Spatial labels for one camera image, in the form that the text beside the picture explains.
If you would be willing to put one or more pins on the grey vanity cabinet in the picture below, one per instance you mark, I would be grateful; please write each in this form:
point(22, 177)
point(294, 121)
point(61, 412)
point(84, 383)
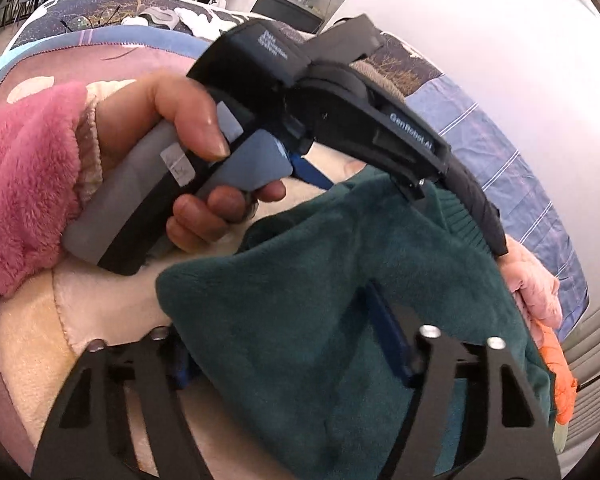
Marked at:
point(290, 10)

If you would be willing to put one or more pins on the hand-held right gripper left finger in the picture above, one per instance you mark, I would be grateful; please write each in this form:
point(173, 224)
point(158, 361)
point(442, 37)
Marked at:
point(180, 380)

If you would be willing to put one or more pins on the pink quilted jacket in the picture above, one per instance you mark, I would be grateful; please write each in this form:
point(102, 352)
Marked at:
point(535, 285)

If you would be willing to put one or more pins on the person's left hand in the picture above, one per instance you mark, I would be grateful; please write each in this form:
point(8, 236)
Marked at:
point(155, 105)

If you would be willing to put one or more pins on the person's left forearm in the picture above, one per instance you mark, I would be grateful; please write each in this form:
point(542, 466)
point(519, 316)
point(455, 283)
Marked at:
point(25, 175)

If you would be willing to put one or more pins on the white crumpled cloth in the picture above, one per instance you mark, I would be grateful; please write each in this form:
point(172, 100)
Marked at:
point(205, 20)

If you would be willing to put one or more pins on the teal fleece-lined jacket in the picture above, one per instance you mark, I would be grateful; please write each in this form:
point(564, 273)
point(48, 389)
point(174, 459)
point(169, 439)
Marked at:
point(305, 310)

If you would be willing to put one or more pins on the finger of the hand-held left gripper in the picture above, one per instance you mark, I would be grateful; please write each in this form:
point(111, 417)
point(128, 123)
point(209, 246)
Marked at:
point(310, 170)
point(472, 205)

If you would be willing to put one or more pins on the dark floral blanket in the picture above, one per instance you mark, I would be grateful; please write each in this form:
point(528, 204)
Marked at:
point(80, 15)

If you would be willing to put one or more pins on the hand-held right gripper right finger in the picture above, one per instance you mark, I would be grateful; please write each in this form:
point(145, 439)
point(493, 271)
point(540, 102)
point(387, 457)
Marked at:
point(387, 325)

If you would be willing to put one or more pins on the orange puffer jacket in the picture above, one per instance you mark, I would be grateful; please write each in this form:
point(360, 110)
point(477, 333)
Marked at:
point(560, 385)

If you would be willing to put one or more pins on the blue plaid bedsheet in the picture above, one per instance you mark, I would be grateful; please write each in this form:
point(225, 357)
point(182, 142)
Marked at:
point(505, 160)

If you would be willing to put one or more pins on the peach fleece blanket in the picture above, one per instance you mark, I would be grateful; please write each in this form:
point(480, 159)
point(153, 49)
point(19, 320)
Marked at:
point(115, 310)

